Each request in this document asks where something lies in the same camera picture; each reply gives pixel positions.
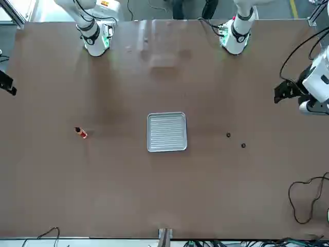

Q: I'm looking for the silver ribbed metal tray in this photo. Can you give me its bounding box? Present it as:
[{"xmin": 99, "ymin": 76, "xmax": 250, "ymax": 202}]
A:
[{"xmin": 147, "ymin": 111, "xmax": 188, "ymax": 153}]

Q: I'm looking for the black left base cable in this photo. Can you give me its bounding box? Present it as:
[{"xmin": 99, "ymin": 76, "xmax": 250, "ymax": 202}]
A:
[{"xmin": 197, "ymin": 16, "xmax": 225, "ymax": 36}]

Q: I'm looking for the person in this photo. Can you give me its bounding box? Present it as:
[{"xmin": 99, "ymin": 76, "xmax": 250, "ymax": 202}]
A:
[{"xmin": 171, "ymin": 0, "xmax": 219, "ymax": 20}]

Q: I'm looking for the aluminium frame bar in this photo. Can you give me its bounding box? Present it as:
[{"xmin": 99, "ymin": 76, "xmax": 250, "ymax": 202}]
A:
[
  {"xmin": 10, "ymin": 0, "xmax": 35, "ymax": 28},
  {"xmin": 307, "ymin": 0, "xmax": 329, "ymax": 27}
]

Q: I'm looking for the aluminium frame post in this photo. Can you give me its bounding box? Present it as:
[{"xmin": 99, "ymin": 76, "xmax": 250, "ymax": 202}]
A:
[{"xmin": 158, "ymin": 227, "xmax": 174, "ymax": 247}]

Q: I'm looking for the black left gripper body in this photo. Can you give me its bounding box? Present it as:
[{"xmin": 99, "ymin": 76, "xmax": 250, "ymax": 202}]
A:
[{"xmin": 293, "ymin": 66, "xmax": 313, "ymax": 100}]

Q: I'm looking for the black power adapter cable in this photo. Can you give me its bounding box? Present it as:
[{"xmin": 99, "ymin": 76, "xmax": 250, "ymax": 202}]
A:
[{"xmin": 36, "ymin": 226, "xmax": 61, "ymax": 240}]

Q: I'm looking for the black lamp cable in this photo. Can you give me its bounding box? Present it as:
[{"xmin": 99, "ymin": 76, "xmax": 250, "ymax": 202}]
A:
[{"xmin": 287, "ymin": 171, "xmax": 329, "ymax": 224}]

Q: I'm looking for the white control box yellow label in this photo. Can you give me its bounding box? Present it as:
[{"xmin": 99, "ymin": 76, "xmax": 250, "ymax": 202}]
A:
[{"xmin": 95, "ymin": 0, "xmax": 121, "ymax": 22}]

